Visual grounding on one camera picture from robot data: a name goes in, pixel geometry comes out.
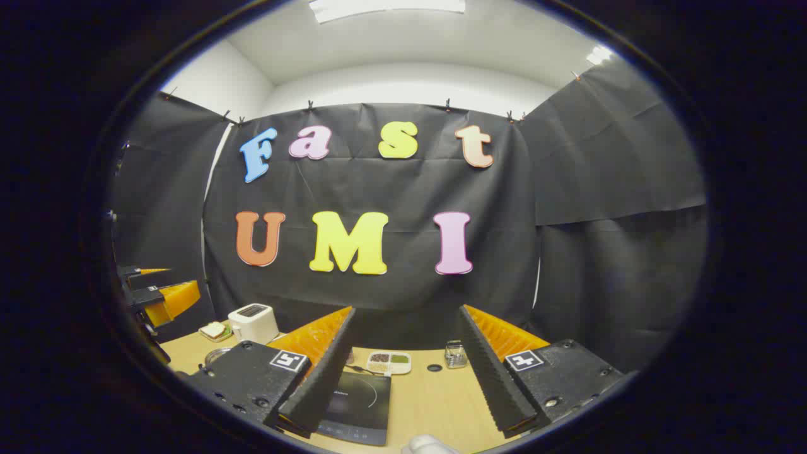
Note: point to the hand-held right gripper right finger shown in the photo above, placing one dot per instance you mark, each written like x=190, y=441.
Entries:
x=492, y=378

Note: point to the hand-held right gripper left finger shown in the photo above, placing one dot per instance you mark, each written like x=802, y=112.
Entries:
x=321, y=384

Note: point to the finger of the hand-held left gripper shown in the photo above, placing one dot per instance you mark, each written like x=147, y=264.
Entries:
x=179, y=299
x=132, y=272

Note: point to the black induction cooktop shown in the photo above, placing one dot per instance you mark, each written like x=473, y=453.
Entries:
x=359, y=403

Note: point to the sandwich with lettuce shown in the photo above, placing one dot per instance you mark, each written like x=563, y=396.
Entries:
x=214, y=328

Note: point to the pale green rectangular plate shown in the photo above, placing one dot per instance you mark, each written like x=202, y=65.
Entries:
x=224, y=337

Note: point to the white divided dish of beans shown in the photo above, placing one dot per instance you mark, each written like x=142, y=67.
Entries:
x=389, y=362

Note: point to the white toaster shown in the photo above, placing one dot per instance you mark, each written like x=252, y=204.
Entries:
x=252, y=325

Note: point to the ceiling light panel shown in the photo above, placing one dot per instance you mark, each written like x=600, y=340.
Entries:
x=599, y=55

